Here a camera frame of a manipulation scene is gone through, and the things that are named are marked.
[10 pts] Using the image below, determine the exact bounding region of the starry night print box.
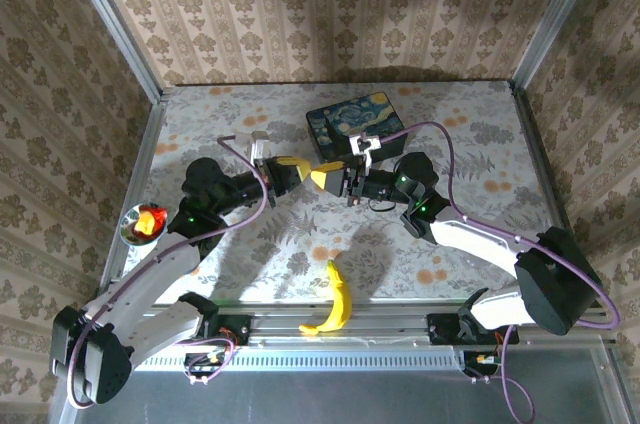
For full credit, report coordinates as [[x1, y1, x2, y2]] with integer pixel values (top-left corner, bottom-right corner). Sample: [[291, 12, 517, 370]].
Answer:
[[305, 91, 407, 164]]

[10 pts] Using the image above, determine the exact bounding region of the floral patterned table cover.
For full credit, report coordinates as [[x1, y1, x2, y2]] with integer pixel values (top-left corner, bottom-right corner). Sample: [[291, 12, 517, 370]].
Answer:
[[117, 81, 574, 305]]

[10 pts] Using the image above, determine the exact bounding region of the red yellow toy fruit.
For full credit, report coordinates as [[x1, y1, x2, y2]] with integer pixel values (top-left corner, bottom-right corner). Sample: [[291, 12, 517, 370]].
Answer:
[[132, 203, 169, 238]]

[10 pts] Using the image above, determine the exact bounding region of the shiny metal bowl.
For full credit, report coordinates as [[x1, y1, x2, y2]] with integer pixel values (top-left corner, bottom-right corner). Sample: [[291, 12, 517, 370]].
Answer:
[[121, 202, 169, 247]]

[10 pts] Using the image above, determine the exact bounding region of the yellow banana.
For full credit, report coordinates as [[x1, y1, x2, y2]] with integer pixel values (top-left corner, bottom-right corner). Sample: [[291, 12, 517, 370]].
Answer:
[[298, 258, 354, 336]]

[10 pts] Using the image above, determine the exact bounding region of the black power connector block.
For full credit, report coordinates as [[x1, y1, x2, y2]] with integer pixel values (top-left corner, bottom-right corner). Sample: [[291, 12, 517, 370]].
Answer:
[[462, 350, 502, 378], [183, 351, 227, 381]]

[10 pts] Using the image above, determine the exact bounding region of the grey sheet metal panel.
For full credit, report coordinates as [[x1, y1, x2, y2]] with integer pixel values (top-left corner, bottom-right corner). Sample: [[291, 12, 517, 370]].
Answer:
[[47, 343, 632, 424]]

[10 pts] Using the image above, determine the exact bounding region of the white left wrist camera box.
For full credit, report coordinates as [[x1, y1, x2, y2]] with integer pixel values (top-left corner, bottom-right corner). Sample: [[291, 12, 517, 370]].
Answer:
[[233, 130, 275, 166]]

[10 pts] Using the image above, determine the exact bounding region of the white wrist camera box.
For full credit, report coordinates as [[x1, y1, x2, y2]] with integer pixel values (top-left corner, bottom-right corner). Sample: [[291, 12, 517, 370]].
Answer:
[[233, 130, 275, 166], [348, 132, 382, 168]]

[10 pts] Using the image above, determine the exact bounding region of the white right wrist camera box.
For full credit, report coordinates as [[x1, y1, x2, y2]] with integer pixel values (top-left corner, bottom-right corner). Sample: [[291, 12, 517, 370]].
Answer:
[[348, 132, 382, 168]]

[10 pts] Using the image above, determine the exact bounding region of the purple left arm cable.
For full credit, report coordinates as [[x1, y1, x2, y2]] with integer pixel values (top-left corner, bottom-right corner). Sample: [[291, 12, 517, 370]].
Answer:
[[66, 135, 272, 410]]

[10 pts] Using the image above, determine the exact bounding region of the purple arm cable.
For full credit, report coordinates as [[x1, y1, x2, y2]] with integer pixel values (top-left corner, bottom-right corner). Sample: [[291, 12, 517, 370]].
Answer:
[[66, 135, 272, 410], [372, 121, 622, 423]]

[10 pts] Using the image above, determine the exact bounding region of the aluminium side frame rail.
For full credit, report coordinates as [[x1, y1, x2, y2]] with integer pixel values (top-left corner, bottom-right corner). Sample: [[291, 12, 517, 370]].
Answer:
[[509, 83, 601, 308], [97, 98, 170, 295]]

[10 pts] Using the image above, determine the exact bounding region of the aluminium mounting rail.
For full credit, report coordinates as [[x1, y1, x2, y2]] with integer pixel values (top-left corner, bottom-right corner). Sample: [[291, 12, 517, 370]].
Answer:
[[69, 301, 617, 346]]

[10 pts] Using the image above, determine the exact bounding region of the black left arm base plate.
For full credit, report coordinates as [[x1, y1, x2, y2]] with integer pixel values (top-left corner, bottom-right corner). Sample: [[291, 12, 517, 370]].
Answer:
[[197, 313, 251, 348]]

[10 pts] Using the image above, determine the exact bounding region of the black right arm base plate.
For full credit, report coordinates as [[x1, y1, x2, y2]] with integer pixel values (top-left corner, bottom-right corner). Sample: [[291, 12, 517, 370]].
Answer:
[[427, 312, 520, 346]]

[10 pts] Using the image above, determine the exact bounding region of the slotted grey cable duct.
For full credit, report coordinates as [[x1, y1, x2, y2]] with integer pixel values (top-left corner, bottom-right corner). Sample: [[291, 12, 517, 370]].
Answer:
[[134, 346, 467, 371]]

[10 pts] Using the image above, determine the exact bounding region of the aluminium frame post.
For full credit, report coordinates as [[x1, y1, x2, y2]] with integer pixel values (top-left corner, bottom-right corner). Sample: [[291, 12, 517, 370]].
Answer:
[[508, 0, 610, 91], [58, 0, 170, 104]]

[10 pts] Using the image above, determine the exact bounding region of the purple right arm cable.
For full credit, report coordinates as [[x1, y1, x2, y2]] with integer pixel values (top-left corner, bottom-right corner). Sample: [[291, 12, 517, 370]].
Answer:
[[372, 121, 622, 423]]

